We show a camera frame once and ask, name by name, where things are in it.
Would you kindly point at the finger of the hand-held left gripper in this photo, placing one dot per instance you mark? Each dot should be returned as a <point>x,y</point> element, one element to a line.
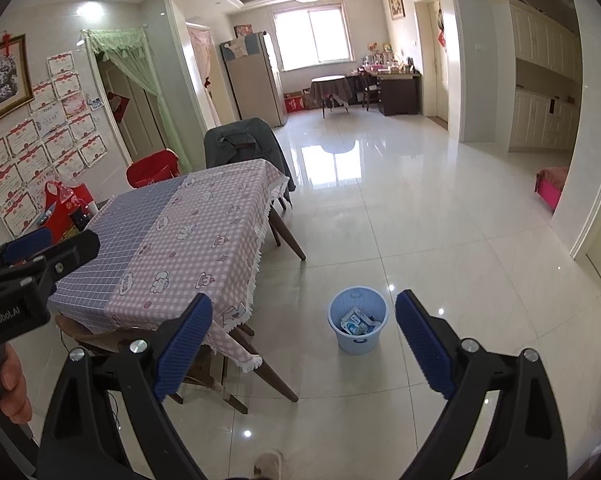
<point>78,250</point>
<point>25,247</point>

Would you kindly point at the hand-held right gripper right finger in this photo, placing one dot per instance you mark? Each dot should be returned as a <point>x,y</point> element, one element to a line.
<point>423,345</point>

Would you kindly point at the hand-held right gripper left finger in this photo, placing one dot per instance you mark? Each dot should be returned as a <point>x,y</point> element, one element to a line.
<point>185,345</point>

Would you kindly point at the light blue plastic bucket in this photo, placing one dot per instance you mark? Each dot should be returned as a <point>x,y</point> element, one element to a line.
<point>358,345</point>

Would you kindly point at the white blue packet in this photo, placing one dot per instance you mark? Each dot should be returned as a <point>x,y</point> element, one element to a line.
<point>356,321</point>

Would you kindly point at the person's left hand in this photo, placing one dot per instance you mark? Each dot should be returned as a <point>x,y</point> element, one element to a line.
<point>15,390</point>

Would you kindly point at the blue grid tablecloth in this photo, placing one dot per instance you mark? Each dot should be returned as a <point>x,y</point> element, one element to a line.
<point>115,245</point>

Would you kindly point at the red gift bag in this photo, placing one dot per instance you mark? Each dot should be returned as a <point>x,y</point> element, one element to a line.
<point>55,202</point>

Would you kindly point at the red gift box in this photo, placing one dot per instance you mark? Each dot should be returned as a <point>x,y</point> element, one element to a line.
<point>80,194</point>

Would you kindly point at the wooden dining table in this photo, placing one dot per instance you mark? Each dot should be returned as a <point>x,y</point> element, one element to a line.
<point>280,385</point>

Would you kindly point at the red chair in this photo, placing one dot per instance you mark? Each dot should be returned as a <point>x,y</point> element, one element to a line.
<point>153,167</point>

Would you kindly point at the pink gingham tablecloth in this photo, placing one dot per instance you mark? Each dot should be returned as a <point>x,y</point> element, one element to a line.
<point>205,220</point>

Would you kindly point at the white slipper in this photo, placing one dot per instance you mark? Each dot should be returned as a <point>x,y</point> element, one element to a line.
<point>269,466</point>

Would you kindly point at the small photo prints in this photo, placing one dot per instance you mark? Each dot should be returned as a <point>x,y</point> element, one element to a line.
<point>94,102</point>

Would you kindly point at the red diamond door sticker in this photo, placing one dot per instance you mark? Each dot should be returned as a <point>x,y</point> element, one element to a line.
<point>118,106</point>

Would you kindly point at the green lace door curtain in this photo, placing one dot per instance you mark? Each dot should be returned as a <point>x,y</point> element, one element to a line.
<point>130,60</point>

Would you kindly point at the chair with grey jacket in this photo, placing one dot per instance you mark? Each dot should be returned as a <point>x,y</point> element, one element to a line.
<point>245,145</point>

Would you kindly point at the pink stool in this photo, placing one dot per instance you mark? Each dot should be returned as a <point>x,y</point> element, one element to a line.
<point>550,187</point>

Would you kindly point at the red knot ornament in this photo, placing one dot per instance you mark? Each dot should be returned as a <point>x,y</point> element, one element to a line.
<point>10,42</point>

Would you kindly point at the pink door curtain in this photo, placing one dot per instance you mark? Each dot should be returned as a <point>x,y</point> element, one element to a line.
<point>203,70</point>

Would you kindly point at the beige refrigerator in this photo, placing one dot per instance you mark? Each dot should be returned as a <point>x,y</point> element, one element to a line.
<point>253,85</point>

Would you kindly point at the dark wooden desk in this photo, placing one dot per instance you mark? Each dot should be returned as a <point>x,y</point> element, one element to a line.
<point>398,95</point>

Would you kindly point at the dark wooden desk chair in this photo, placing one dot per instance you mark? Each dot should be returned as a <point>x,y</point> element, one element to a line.
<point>369,91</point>

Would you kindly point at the white interior door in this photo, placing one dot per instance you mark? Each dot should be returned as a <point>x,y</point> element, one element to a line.
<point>440,85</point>

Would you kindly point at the red cardboard box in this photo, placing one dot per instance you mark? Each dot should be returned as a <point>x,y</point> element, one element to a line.
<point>294,103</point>

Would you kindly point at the brown cardboard box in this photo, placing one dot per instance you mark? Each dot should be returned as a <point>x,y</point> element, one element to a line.
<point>308,99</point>

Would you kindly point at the round table with dark cloth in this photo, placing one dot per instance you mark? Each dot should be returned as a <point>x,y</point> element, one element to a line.
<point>330,87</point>

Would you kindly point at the red picture on refrigerator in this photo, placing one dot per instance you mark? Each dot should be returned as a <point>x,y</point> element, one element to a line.
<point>244,31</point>

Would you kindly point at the clutter of small desk items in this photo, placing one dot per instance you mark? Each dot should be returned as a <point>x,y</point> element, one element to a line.
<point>388,62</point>

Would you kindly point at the red hanging door decoration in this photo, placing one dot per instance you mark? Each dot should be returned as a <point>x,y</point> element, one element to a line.
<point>441,40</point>

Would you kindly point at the bright window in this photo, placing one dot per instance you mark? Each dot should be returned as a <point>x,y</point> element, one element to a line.
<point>313,37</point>

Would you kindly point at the small framed flower picture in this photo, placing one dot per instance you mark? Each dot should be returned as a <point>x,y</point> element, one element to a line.
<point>395,5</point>

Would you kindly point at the wall of red bordered certificates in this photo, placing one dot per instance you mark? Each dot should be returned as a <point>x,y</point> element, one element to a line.
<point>40,150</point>

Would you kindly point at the gold framed wall picture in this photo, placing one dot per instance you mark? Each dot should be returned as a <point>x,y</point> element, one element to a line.
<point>0,85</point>

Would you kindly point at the cream wall cabinets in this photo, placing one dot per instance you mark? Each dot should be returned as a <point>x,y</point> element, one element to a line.
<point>535,30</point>

